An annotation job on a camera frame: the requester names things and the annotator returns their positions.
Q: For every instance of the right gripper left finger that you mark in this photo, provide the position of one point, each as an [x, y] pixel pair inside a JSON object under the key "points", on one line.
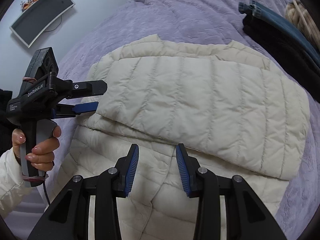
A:
{"points": [[126, 167]]}

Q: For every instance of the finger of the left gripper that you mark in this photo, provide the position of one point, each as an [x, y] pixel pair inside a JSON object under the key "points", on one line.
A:
{"points": [[67, 89], [69, 111]]}

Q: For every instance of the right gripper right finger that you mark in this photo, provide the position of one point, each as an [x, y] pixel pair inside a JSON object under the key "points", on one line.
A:
{"points": [[188, 167]]}

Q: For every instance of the beige quilted down jacket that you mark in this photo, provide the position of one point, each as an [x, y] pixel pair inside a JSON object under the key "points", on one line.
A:
{"points": [[232, 108]]}

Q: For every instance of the left forearm white sleeve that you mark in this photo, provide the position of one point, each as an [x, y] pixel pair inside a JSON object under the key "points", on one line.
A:
{"points": [[12, 189]]}

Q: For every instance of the person left hand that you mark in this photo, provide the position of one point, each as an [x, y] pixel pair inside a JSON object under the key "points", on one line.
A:
{"points": [[42, 155]]}

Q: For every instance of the folded black garment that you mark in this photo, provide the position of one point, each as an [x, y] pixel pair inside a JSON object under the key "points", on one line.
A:
{"points": [[294, 60]]}

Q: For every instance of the purple embossed bed blanket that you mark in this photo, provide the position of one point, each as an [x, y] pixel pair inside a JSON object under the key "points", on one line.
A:
{"points": [[201, 22]]}

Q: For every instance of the folded blue jeans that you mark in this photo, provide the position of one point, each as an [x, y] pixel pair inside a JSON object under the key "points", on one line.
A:
{"points": [[264, 20]]}

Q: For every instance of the striped beige garment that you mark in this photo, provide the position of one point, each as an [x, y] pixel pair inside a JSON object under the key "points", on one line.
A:
{"points": [[297, 14]]}

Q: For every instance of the wall mounted curved monitor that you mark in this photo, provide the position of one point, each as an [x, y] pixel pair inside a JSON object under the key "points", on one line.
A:
{"points": [[37, 18]]}

